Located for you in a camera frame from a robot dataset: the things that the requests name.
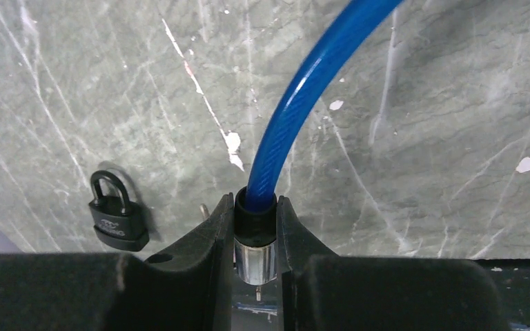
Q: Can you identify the blue cable lock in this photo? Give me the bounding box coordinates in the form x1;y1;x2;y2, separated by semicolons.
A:
234;1;400;288

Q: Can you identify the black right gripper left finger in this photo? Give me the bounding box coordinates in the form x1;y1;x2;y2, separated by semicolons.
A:
0;194;234;330

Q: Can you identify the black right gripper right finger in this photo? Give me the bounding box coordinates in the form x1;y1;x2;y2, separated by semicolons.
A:
276;197;510;330

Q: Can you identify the black padlock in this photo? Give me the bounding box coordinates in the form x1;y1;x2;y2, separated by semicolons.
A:
88;170;150;252

